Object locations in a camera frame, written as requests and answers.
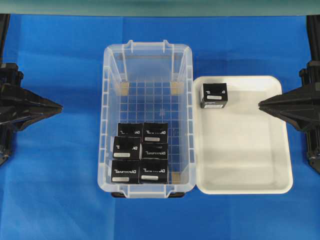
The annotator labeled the black case locking handle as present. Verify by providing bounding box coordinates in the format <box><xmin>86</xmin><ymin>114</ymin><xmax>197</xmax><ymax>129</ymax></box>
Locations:
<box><xmin>111</xmin><ymin>192</ymin><xmax>186</xmax><ymax>199</ymax></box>

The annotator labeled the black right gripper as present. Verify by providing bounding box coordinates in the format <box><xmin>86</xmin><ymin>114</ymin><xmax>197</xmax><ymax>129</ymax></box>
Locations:
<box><xmin>258</xmin><ymin>60</ymin><xmax>320</xmax><ymax>133</ymax></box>

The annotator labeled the black box back right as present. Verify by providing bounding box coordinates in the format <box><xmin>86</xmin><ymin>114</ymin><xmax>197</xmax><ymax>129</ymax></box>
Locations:
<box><xmin>142</xmin><ymin>122</ymin><xmax>168</xmax><ymax>143</ymax></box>

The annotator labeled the black box middle left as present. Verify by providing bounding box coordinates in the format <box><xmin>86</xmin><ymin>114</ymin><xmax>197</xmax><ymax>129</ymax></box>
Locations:
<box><xmin>112</xmin><ymin>136</ymin><xmax>142</xmax><ymax>160</ymax></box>

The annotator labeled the black box front left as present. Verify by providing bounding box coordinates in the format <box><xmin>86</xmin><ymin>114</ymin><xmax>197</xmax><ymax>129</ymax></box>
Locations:
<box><xmin>111</xmin><ymin>159</ymin><xmax>140</xmax><ymax>184</ymax></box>

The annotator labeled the black box on tray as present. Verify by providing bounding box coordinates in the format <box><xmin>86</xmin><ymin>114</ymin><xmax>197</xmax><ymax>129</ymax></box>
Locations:
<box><xmin>200</xmin><ymin>83</ymin><xmax>228</xmax><ymax>109</ymax></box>

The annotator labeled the black box front right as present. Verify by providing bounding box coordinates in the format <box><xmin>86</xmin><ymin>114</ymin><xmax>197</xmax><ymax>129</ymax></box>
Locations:
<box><xmin>139</xmin><ymin>159</ymin><xmax>169</xmax><ymax>184</ymax></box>

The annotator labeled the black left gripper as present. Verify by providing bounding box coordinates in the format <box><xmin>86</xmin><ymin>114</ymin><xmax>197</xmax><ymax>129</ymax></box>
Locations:
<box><xmin>0</xmin><ymin>63</ymin><xmax>63</xmax><ymax>131</ymax></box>

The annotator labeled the clear plastic storage case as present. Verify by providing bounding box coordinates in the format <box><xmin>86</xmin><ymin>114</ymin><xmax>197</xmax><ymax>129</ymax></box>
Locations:
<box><xmin>97</xmin><ymin>41</ymin><xmax>196</xmax><ymax>195</ymax></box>

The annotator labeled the white plastic tray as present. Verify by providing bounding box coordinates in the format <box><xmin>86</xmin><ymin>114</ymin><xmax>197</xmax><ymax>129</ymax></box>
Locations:
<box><xmin>192</xmin><ymin>76</ymin><xmax>293</xmax><ymax>195</ymax></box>

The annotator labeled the black box back left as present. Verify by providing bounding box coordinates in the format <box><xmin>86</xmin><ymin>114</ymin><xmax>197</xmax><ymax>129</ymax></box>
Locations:
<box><xmin>117</xmin><ymin>123</ymin><xmax>144</xmax><ymax>138</ymax></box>

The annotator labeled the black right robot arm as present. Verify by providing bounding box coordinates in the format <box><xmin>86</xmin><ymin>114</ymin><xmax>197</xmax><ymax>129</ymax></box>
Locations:
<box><xmin>258</xmin><ymin>15</ymin><xmax>320</xmax><ymax>173</ymax></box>

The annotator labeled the black box middle right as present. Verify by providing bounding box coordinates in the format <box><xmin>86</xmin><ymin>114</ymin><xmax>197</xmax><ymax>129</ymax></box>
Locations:
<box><xmin>142</xmin><ymin>142</ymin><xmax>168</xmax><ymax>160</ymax></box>

